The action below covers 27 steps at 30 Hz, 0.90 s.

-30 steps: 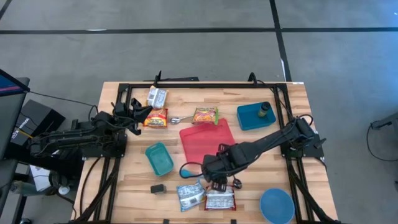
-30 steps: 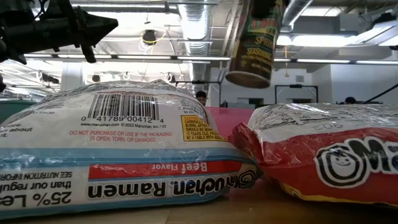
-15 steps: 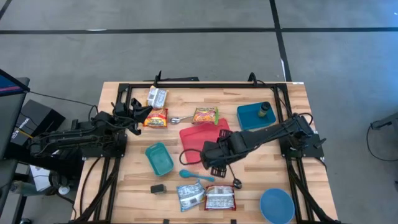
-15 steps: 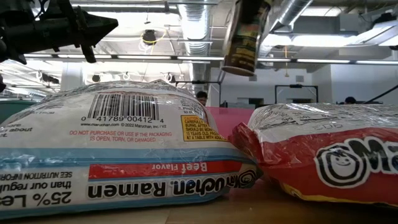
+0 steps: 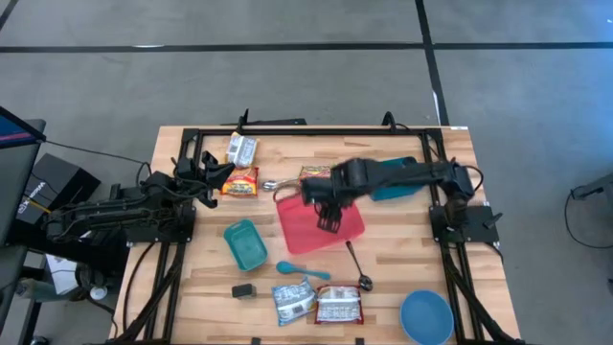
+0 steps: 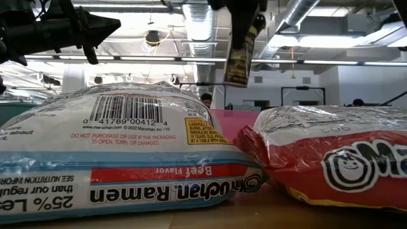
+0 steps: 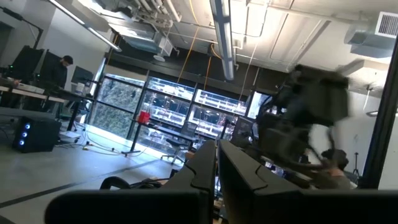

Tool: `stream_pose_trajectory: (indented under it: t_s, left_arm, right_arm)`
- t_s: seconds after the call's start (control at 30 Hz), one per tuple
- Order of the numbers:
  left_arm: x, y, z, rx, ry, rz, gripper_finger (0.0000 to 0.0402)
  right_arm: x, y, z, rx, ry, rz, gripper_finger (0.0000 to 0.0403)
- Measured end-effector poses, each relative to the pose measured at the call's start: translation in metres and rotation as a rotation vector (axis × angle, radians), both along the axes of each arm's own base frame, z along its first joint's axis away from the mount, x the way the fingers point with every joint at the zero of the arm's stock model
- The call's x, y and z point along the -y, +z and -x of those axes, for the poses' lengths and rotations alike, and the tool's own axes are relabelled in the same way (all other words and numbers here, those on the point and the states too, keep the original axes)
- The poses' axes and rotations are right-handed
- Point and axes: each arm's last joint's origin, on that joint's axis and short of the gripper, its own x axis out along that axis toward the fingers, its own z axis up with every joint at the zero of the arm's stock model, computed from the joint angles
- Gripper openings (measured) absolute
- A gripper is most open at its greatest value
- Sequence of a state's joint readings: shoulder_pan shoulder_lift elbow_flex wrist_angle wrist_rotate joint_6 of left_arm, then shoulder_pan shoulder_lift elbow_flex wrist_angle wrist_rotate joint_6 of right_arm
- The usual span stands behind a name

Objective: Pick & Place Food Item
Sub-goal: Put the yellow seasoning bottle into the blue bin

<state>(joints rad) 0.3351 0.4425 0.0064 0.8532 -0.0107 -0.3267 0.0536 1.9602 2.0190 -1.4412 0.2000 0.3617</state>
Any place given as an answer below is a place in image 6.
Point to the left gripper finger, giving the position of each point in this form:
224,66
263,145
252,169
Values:
95,35
95,20

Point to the yellow lid jar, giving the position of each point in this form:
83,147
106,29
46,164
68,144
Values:
237,70

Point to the black metal rig frame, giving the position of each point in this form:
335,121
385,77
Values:
203,84
302,87

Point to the black ceiling camera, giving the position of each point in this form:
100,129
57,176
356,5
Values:
153,37

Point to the red plastic tray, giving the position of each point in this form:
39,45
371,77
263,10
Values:
232,122

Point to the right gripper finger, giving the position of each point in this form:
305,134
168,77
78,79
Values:
260,22
241,22

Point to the silver ventilation duct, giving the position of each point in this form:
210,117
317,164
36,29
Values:
200,31

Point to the teal plastic tray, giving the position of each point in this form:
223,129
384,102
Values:
12,111

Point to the long light strip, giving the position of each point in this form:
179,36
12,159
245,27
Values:
143,58

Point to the person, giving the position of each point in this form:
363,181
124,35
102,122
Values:
206,99
358,102

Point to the blue white ramen packet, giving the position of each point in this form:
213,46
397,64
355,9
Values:
121,149

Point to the red ramen packet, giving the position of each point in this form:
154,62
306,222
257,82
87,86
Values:
318,159

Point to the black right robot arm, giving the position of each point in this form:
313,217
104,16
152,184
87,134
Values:
402,9

